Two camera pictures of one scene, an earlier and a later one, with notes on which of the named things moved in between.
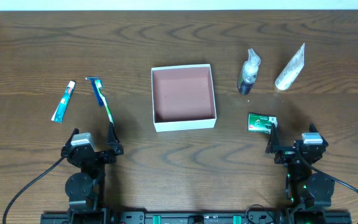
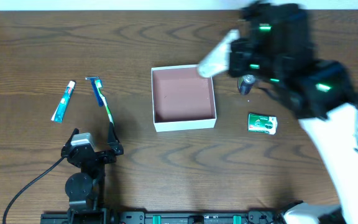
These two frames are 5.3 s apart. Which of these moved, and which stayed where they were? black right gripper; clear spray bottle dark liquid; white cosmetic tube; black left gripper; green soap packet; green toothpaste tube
Moved: black right gripper; white cosmetic tube
Stayed: green soap packet; clear spray bottle dark liquid; black left gripper; green toothpaste tube
